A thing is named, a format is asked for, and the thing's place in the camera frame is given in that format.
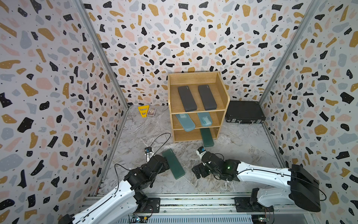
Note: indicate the dark green pencil case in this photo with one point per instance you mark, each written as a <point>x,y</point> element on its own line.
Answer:
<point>174,164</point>
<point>206,137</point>

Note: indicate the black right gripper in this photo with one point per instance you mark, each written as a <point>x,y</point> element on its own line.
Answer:
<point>197,168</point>

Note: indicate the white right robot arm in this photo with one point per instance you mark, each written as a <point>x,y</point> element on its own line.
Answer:
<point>288,186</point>

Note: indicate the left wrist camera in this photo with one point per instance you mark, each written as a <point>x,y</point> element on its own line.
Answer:
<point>148,153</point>

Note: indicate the left corner aluminium post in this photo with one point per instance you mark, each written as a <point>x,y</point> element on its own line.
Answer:
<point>79,6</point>

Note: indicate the black briefcase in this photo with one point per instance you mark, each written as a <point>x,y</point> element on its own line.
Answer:
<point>244,112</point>

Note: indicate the corner aluminium post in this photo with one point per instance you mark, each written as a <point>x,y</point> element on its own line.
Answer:
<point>79,6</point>
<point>313,6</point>

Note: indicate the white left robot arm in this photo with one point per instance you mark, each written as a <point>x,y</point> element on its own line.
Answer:
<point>125,199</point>

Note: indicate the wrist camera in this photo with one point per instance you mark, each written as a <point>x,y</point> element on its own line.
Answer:
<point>148,153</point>
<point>201,151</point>

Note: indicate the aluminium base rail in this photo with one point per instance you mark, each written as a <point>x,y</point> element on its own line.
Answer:
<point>217,208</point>

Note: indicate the light teal pencil case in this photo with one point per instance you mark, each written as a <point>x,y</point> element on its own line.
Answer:
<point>205,119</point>
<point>186,122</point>

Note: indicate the right corner aluminium post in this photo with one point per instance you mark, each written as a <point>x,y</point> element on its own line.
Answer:
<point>313,6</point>

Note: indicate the dark grey pencil case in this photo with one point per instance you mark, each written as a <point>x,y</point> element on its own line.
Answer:
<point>187,99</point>
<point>207,98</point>

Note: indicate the wooden three-tier shelf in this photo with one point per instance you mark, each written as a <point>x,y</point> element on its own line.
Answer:
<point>193,80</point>

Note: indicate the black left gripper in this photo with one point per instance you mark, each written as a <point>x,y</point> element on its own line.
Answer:
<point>163,168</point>

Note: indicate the yellow plastic triangular holder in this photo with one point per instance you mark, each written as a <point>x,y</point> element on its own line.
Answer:
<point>143,110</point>

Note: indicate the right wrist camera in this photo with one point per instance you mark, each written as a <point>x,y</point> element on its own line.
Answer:
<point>201,151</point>

